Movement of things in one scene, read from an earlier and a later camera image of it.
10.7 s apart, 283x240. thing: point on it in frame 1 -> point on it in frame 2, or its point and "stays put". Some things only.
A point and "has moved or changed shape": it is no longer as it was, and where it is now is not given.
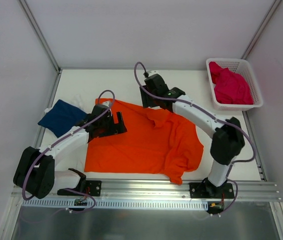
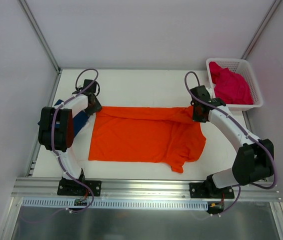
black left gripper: x=112 y=123 -> x=94 y=106
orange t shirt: x=156 y=142 has moved or changed shape
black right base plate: x=208 y=190 stays put
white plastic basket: x=241 y=66 stays put
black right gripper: x=148 y=99 -> x=199 y=115
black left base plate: x=93 y=187 stays put
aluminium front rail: x=167 y=189 stays put
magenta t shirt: x=230 y=87 stays put
